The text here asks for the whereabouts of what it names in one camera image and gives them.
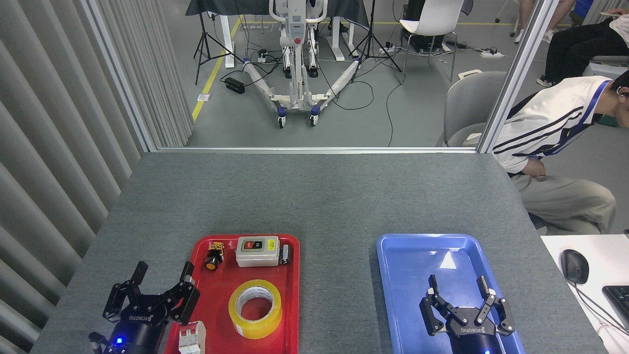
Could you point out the white chair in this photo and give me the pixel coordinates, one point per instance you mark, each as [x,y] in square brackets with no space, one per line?
[435,17]

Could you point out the black power adapter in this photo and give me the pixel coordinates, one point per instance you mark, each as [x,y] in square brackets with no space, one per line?
[235,85]

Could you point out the grey chair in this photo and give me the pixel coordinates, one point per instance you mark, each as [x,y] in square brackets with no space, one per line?
[471,103]

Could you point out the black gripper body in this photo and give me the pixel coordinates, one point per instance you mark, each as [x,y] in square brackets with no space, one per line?
[140,324]
[471,334]

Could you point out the white floor plate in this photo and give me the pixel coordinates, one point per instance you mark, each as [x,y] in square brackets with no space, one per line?
[204,97]

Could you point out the white wheeled stand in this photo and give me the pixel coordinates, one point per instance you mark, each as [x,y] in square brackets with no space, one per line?
[296,59]

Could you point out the person's right hand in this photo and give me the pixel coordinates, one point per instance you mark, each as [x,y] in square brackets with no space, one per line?
[534,168]

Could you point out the red plastic tray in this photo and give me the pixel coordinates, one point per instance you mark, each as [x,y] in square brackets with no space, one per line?
[221,295]

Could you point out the yellow tape roll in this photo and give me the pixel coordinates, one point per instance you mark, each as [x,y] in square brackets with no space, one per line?
[248,329]

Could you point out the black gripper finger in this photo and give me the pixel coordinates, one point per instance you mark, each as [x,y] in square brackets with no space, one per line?
[501,314]
[432,309]
[118,300]
[184,300]

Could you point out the blue plastic tray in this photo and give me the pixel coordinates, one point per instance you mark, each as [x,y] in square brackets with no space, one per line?
[408,275]

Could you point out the white power strip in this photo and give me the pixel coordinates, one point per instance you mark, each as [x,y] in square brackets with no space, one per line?
[492,54]

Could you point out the yellow push button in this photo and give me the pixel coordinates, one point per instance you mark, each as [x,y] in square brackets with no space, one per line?
[213,263]

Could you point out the person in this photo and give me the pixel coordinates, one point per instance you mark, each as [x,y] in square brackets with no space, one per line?
[553,22]
[575,49]
[545,123]

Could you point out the small black silver component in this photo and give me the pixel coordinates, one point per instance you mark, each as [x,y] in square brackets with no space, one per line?
[285,254]

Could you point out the silver horizontal rail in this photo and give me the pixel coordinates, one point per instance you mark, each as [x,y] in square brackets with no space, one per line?
[314,149]

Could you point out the black keyboard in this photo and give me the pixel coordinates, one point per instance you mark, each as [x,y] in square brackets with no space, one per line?
[620,302]

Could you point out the white desk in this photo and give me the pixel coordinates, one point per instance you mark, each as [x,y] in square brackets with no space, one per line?
[609,255]

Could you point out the silver post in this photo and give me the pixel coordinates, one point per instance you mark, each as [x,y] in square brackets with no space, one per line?
[516,73]

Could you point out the black computer mouse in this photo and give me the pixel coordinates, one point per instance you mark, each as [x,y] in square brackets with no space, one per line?
[575,265]

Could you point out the white push button switch box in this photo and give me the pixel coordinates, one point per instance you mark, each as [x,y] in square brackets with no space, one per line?
[256,255]

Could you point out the white red circuit breaker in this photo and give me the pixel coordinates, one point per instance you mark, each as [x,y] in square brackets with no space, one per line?
[191,339]

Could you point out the black computer case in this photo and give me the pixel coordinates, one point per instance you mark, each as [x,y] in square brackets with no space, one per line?
[417,29]

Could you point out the black tripod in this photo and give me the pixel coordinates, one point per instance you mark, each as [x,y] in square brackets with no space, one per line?
[202,34]
[370,29]

